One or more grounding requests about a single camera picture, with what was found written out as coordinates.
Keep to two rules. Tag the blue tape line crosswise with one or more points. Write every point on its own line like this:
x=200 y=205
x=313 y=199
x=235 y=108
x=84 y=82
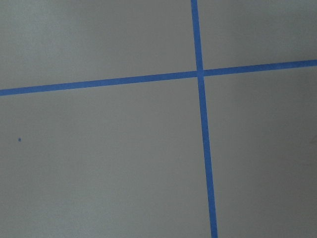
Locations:
x=158 y=77

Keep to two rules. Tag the blue tape line lengthwise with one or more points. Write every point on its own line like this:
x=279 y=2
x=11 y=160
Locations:
x=204 y=117

